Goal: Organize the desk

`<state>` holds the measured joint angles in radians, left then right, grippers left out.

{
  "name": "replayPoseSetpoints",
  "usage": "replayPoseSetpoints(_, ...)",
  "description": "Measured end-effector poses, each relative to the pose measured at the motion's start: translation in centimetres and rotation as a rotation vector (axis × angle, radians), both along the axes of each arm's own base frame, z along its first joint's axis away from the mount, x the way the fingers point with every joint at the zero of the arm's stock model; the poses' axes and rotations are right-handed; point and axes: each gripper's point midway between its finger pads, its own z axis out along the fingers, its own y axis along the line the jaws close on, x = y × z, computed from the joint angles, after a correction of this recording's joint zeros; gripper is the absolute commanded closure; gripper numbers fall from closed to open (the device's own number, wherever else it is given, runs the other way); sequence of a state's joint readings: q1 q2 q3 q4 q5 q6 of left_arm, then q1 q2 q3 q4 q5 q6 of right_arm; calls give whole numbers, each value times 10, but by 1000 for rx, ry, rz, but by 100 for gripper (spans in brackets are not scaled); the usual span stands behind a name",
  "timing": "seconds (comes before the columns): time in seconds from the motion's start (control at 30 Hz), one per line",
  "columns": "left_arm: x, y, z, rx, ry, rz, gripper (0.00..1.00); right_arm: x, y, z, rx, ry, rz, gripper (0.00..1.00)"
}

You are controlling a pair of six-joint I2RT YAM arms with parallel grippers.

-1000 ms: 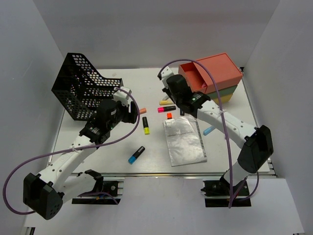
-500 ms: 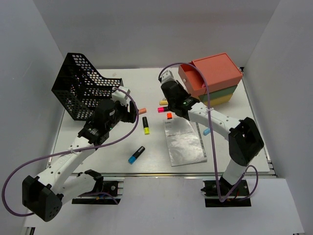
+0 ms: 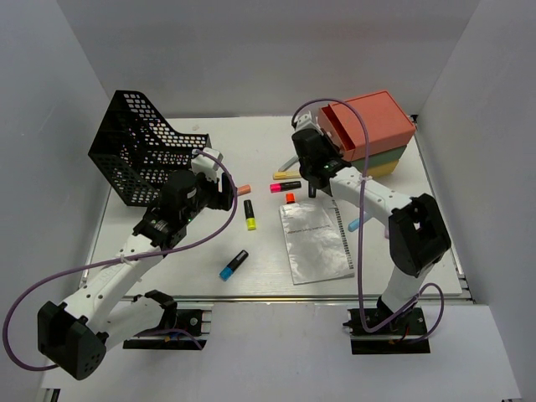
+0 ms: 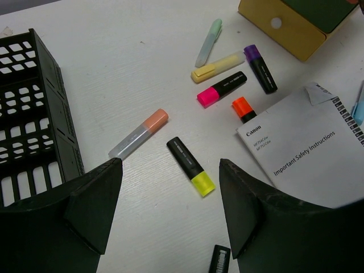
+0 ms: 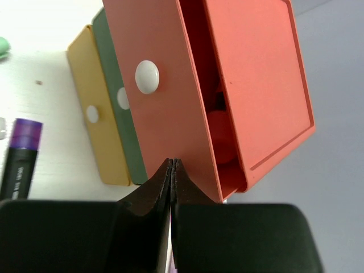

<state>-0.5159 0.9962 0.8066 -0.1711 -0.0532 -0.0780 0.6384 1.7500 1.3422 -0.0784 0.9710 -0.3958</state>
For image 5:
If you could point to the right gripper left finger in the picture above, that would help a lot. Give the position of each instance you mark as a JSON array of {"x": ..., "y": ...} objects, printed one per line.
[{"x": 129, "y": 235}]

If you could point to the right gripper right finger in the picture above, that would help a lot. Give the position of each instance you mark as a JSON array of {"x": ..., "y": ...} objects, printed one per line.
[{"x": 251, "y": 237}]

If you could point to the green drawer box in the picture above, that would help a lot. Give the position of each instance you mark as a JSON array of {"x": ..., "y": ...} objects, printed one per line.
[{"x": 118, "y": 99}]

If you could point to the coral top drawer box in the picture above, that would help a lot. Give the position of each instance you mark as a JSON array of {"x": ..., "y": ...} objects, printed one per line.
[{"x": 219, "y": 85}]

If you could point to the purple black highlighter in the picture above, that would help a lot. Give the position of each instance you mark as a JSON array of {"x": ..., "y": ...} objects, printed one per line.
[{"x": 21, "y": 159}]

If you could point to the yellow bottom drawer box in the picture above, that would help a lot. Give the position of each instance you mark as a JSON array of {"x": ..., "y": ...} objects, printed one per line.
[{"x": 96, "y": 107}]

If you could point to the pastel green highlighter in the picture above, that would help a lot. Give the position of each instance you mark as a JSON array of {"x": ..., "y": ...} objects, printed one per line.
[{"x": 4, "y": 48}]

